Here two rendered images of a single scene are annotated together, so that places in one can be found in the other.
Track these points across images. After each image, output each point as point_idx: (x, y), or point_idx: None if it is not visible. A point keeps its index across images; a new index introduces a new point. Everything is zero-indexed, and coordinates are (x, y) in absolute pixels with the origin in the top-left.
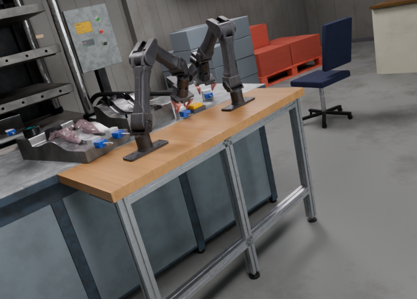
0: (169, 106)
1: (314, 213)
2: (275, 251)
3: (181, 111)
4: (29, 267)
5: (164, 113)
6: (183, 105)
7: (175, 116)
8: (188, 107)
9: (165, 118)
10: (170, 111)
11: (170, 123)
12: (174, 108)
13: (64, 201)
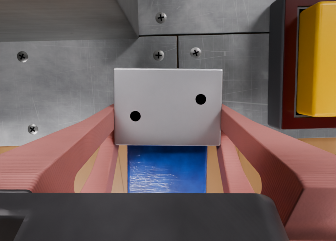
0: (72, 4)
1: None
2: None
3: (142, 160)
4: None
5: (19, 25)
6: (224, 119)
7: None
8: (309, 39)
9: (37, 35)
10: (92, 22)
11: (51, 116)
12: (120, 71)
13: None
